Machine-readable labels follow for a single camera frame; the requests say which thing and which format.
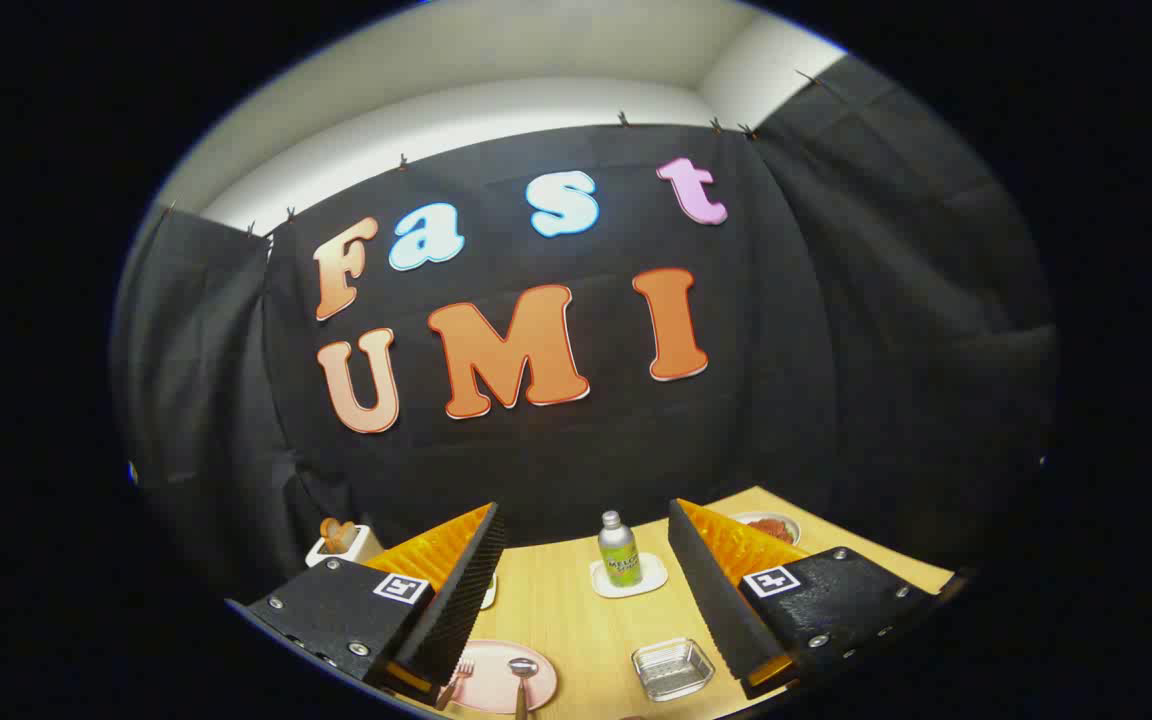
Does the green soda bottle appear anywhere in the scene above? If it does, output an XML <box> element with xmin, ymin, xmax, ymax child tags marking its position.
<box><xmin>598</xmin><ymin>510</ymin><xmax>643</xmax><ymax>589</ymax></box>

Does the pink round plate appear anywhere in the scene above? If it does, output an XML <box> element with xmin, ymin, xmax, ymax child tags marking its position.
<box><xmin>444</xmin><ymin>640</ymin><xmax>558</xmax><ymax>715</ymax></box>

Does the white square coaster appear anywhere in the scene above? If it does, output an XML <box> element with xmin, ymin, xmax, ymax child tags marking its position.
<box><xmin>590</xmin><ymin>553</ymin><xmax>668</xmax><ymax>599</ymax></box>

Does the white oval food bowl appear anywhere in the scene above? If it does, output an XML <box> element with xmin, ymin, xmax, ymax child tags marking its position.
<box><xmin>731</xmin><ymin>511</ymin><xmax>802</xmax><ymax>549</ymax></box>

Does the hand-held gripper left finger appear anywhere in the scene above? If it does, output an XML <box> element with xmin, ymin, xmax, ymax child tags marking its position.
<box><xmin>226</xmin><ymin>502</ymin><xmax>508</xmax><ymax>706</ymax></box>

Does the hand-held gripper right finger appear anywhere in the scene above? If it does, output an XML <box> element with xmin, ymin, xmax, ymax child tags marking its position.
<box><xmin>667</xmin><ymin>497</ymin><xmax>942</xmax><ymax>701</ymax></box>

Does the metal spoon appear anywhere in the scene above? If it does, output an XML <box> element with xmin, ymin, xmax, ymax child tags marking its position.
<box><xmin>508</xmin><ymin>657</ymin><xmax>540</xmax><ymax>717</ymax></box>

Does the wooden handled fork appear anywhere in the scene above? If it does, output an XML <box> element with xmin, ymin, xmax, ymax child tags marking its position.
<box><xmin>436</xmin><ymin>658</ymin><xmax>477</xmax><ymax>711</ymax></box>

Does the metal wire cutlery holder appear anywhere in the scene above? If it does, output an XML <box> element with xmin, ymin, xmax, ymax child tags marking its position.
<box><xmin>632</xmin><ymin>637</ymin><xmax>716</xmax><ymax>702</ymax></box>

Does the cream white toaster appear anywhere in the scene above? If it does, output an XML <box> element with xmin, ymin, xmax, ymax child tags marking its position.
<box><xmin>306</xmin><ymin>525</ymin><xmax>372</xmax><ymax>569</ymax></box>

